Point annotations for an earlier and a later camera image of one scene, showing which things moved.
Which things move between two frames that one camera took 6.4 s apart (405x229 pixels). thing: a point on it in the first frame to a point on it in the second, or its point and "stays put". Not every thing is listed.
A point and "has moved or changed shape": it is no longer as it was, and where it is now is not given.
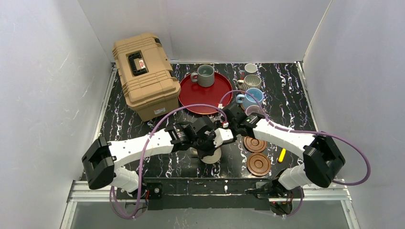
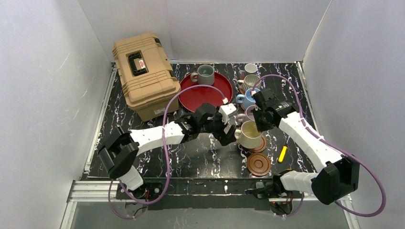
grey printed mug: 250,68 stays put
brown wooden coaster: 254,145 stays put
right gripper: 232,111 to 260,116
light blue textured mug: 248,100 stays put
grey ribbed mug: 250,81 stays put
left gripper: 207,149 to 223,130
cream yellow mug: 213,158 has moved or changed shape
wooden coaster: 259,164 stays put
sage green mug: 205,76 stays put
